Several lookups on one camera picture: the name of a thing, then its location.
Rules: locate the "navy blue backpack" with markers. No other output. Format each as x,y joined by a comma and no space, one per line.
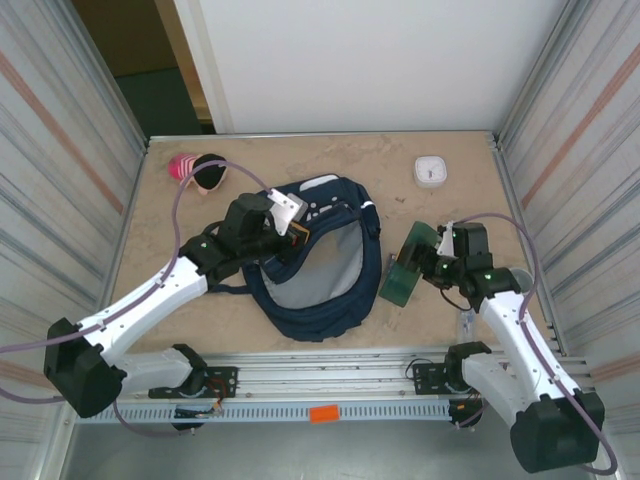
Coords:
320,320

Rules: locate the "white square clock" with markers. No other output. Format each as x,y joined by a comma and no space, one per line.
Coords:
430,171

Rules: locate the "small grey cup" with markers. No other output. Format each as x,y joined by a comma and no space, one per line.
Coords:
526,278

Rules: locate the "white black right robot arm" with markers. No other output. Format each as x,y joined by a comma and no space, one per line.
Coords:
507,345

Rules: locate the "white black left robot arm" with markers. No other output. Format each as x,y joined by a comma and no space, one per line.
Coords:
155,307

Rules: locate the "green translucent pencil case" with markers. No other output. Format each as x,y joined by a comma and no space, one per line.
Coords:
400,286

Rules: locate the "small clear plastic packet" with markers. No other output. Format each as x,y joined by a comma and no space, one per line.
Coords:
466,325

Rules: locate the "white door frame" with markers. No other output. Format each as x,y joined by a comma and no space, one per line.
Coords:
210,75

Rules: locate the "aluminium rail frame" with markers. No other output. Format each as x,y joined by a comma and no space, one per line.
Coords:
325,372

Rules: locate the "plush doll with black hair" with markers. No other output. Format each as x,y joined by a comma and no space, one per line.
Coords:
180,167

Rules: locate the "orange tag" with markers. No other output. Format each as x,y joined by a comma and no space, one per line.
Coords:
325,415

